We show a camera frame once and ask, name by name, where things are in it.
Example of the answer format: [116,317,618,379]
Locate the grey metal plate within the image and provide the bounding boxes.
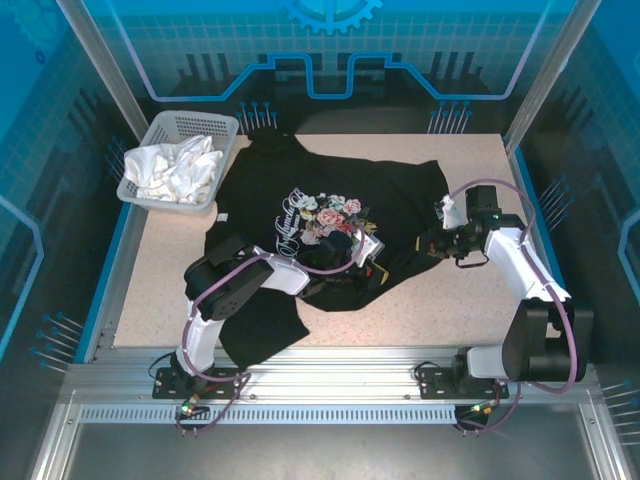
[64,422,601,480]

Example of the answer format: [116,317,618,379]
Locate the slotted grey cable duct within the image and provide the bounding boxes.
[78,404,459,425]

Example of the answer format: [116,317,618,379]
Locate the green-lit cable connector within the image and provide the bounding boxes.
[177,396,211,419]
[467,398,503,417]

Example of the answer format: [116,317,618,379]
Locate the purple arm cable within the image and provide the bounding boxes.
[447,179,581,437]
[174,227,367,437]

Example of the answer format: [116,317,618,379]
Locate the white perforated plastic basket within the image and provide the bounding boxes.
[116,110,241,218]

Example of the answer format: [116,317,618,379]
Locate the aluminium mounting rail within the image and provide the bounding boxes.
[64,344,599,406]

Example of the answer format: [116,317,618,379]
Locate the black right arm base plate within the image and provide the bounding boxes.
[414,364,511,401]

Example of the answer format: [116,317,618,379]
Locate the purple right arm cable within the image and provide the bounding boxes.
[447,179,581,437]

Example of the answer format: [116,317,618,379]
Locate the aluminium frame bar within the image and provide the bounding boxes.
[27,389,84,480]
[579,399,634,480]

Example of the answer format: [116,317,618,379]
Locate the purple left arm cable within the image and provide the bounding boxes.
[174,227,367,437]

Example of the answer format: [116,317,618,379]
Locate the aluminium frame post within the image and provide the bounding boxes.
[54,0,152,146]
[502,0,605,154]

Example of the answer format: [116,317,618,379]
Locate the crumpled white cloth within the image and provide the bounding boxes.
[123,134,224,205]

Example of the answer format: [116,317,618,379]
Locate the black t-shirt with floral print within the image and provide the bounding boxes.
[203,130,451,371]

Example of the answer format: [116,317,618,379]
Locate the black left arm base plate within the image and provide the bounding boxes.
[152,366,245,400]

